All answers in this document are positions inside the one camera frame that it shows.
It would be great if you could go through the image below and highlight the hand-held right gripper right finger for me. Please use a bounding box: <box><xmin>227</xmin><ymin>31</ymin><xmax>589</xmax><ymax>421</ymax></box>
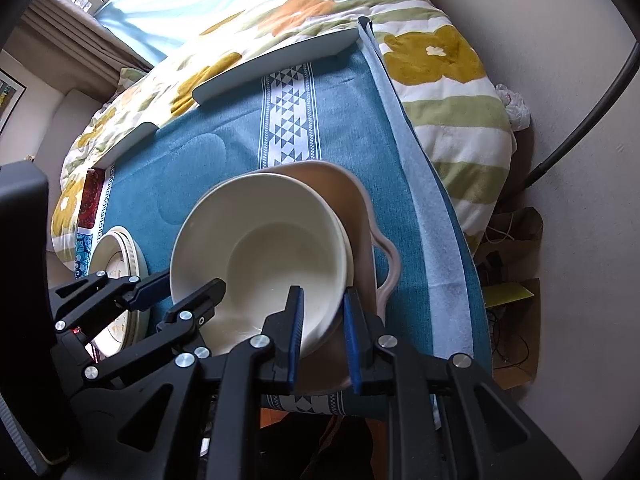
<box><xmin>342</xmin><ymin>287</ymin><xmax>583</xmax><ymax>480</ymax></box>

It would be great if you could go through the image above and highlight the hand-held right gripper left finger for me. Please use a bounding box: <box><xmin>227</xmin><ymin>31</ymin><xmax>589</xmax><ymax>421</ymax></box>
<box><xmin>64</xmin><ymin>286</ymin><xmax>306</xmax><ymax>480</ymax></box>

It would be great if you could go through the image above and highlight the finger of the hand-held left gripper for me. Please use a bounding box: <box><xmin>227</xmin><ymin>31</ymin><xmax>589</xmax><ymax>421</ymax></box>
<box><xmin>52</xmin><ymin>268</ymin><xmax>172</xmax><ymax>333</ymax></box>
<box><xmin>82</xmin><ymin>278</ymin><xmax>227</xmax><ymax>382</ymax></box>

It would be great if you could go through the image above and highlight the cartoon print plate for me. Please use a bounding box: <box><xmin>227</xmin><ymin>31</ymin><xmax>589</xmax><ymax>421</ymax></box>
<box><xmin>87</xmin><ymin>226</ymin><xmax>151</xmax><ymax>358</ymax></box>

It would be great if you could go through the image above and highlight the cream ceramic bowl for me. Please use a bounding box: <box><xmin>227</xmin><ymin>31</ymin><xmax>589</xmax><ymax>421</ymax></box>
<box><xmin>300</xmin><ymin>195</ymin><xmax>357</xmax><ymax>357</ymax></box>

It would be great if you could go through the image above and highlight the small white ceramic bowl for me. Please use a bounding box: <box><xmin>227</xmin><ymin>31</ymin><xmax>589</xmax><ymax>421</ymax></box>
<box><xmin>169</xmin><ymin>172</ymin><xmax>351</xmax><ymax>358</ymax></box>

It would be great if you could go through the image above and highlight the pink square bowl with handles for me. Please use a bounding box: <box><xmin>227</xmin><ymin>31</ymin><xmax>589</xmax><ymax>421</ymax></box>
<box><xmin>272</xmin><ymin>160</ymin><xmax>402</xmax><ymax>394</ymax></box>

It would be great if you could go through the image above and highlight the red patterned box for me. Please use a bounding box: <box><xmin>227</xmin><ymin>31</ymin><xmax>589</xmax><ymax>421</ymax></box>
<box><xmin>74</xmin><ymin>169</ymin><xmax>110</xmax><ymax>281</ymax></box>

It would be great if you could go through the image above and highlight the teal tablecloth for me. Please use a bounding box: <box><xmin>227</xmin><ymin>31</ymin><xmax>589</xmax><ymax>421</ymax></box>
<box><xmin>74</xmin><ymin>47</ymin><xmax>493</xmax><ymax>417</ymax></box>

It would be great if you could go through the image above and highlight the light blue cloth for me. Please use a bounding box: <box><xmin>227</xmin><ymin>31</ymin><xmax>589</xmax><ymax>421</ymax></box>
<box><xmin>358</xmin><ymin>16</ymin><xmax>477</xmax><ymax>357</ymax></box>

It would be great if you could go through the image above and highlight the yellow paper sheet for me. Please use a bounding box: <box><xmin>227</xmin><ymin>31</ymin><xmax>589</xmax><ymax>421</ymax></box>
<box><xmin>481</xmin><ymin>281</ymin><xmax>534</xmax><ymax>309</ymax></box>

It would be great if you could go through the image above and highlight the cardboard box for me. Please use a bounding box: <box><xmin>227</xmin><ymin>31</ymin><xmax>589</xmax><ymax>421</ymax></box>
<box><xmin>487</xmin><ymin>278</ymin><xmax>544</xmax><ymax>392</ymax></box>

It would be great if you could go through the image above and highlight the brown paper bag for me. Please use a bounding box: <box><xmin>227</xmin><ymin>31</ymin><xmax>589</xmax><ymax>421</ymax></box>
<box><xmin>474</xmin><ymin>206</ymin><xmax>544</xmax><ymax>281</ymax></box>

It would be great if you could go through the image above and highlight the green patterned pillow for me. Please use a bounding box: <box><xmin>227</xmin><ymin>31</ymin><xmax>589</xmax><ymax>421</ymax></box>
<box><xmin>119</xmin><ymin>66</ymin><xmax>152</xmax><ymax>92</ymax></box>

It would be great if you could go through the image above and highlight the beige curtain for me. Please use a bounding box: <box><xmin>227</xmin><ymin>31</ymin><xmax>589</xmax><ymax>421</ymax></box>
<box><xmin>19</xmin><ymin>0</ymin><xmax>153</xmax><ymax>97</ymax></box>

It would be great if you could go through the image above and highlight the floral blanket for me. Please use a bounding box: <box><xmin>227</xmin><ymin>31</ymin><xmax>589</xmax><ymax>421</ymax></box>
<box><xmin>49</xmin><ymin>0</ymin><xmax>517</xmax><ymax>272</ymax></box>

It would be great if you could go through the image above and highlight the light blue sheer curtain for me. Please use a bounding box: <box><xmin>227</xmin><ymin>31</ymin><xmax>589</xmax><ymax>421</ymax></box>
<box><xmin>94</xmin><ymin>0</ymin><xmax>297</xmax><ymax>70</ymax></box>

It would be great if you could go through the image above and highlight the white plastic bag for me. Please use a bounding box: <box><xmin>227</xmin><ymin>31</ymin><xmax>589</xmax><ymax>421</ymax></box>
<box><xmin>494</xmin><ymin>84</ymin><xmax>532</xmax><ymax>132</ymax></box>

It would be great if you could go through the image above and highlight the black curved tube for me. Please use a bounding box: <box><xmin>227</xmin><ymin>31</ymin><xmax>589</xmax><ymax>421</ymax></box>
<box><xmin>529</xmin><ymin>42</ymin><xmax>640</xmax><ymax>188</ymax></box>

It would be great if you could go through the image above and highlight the framed wall picture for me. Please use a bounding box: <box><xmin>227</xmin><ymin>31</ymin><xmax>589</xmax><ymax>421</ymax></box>
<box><xmin>0</xmin><ymin>66</ymin><xmax>27</xmax><ymax>132</ymax></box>

